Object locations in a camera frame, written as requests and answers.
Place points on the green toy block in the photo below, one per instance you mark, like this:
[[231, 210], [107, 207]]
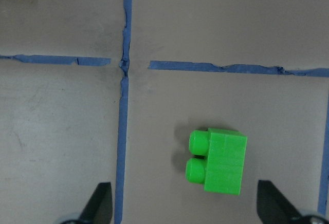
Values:
[[218, 160]]

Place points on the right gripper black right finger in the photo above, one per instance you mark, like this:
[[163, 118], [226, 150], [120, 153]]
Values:
[[273, 207]]

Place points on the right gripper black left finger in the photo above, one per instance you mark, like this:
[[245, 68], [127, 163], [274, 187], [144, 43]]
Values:
[[99, 208]]

